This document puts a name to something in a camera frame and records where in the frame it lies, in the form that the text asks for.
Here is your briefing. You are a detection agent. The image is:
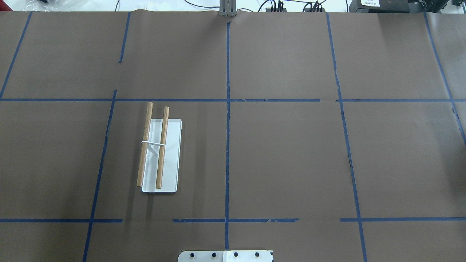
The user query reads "white towel rack with wooden bars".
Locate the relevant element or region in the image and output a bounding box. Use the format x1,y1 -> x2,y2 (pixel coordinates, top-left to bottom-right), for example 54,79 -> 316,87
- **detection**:
137,102 -> 182,194

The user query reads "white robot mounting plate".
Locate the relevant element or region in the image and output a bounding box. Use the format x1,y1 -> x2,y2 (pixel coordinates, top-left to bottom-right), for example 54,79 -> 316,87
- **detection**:
178,250 -> 274,262

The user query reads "black power strip with plugs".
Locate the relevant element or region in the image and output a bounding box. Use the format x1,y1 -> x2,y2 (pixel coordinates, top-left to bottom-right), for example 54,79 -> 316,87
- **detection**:
261,0 -> 285,13

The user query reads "black device on back table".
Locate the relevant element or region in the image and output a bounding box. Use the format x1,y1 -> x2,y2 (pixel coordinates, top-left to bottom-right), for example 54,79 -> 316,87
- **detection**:
348,0 -> 427,13

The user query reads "grey aluminium post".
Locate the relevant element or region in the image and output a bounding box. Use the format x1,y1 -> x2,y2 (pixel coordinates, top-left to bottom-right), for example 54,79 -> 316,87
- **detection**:
218,0 -> 238,17

